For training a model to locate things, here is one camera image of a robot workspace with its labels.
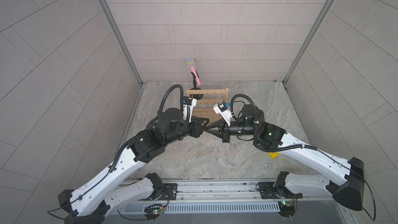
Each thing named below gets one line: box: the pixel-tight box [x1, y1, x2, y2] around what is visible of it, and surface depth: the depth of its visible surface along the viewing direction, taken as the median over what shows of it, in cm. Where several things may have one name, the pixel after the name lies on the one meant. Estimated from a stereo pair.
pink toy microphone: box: [186, 58, 202, 86], surface depth 95 cm
